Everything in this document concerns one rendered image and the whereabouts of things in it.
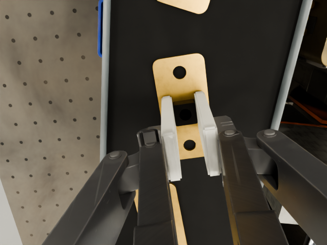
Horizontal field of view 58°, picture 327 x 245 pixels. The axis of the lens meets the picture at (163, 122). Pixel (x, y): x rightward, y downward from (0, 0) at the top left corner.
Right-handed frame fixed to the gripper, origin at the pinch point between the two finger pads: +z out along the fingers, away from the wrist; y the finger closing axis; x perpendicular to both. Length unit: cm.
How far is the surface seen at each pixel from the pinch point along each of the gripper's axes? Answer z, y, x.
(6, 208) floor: 120, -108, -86
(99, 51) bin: 41.1, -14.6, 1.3
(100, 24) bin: 41.1, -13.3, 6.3
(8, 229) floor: 120, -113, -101
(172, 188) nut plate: 3.7, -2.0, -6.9
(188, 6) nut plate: 3.8, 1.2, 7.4
